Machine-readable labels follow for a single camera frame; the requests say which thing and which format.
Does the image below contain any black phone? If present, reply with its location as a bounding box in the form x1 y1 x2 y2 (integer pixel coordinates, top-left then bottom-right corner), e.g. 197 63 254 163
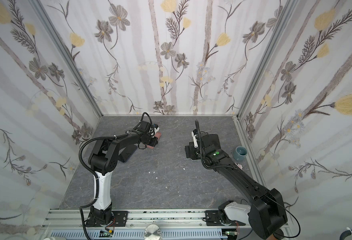
118 145 138 163

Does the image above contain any pink phone case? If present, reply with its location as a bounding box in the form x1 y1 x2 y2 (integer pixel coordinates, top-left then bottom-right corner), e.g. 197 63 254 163
146 132 162 149

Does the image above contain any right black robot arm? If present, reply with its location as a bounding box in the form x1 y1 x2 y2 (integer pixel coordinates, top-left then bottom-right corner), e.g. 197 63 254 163
185 121 290 240

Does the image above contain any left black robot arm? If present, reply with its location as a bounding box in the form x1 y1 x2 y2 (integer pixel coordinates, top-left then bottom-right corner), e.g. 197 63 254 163
78 112 159 240

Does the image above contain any teal ceramic cup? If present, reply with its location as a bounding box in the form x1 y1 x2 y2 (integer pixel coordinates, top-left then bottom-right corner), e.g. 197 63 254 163
233 146 248 162

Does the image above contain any round silver knob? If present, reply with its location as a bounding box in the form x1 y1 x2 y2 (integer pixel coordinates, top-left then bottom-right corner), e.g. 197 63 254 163
144 224 163 240

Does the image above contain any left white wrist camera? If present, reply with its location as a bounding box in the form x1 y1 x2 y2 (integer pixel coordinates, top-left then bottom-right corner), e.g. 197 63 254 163
150 124 160 135

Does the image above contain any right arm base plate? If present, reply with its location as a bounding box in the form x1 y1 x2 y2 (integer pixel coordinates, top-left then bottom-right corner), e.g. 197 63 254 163
203 210 246 227

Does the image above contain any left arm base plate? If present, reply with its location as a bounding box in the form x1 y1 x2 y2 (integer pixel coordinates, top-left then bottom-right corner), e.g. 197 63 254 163
84 210 129 228

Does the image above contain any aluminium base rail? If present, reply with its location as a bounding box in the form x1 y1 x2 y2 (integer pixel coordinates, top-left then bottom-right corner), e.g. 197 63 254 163
38 209 259 240

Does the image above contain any white ventilated cable duct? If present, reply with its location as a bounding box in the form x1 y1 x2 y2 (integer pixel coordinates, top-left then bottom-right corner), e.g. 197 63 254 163
47 229 228 240

